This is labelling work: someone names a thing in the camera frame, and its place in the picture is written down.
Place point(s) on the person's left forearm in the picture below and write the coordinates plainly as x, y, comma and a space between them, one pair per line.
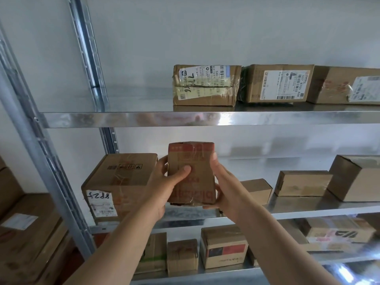
118, 249

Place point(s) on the slim box with blue-edged label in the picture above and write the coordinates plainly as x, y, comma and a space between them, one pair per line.
302, 184

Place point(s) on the person's right hand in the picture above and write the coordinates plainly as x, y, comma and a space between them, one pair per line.
234, 198

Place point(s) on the person's left hand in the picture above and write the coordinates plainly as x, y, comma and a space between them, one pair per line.
157, 192

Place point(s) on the stack of cartons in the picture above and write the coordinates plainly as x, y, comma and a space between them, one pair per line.
29, 234

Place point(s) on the slim box with yellow-striped label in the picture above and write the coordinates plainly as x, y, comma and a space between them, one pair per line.
259, 189

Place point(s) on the box labelled 507 N705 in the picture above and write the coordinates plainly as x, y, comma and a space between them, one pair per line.
252, 86

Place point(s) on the boxes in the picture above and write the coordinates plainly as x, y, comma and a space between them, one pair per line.
222, 246

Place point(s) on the long box red print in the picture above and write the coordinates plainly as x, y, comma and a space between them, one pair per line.
332, 86

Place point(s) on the cube box with taped top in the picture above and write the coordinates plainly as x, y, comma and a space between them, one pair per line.
356, 181

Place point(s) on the red printed box 8077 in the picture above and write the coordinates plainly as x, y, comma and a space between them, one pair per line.
202, 186

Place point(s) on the small tape-wrapped cardboard box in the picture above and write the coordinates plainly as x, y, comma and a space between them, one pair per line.
205, 99

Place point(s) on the person's right forearm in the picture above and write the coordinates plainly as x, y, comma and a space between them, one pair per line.
282, 252

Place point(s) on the metal shelving rack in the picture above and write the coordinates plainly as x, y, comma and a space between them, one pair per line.
178, 118

